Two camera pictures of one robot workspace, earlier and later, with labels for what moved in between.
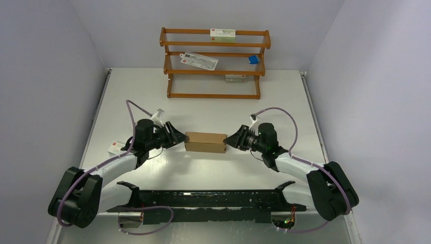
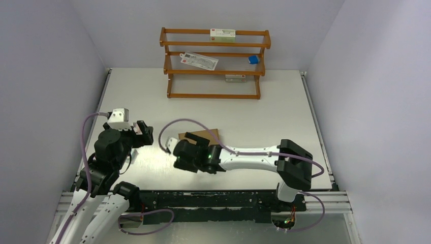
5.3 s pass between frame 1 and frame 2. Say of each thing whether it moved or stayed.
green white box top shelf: stayed
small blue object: stayed
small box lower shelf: stayed
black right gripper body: moved
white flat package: stayed
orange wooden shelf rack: stayed
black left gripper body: moved
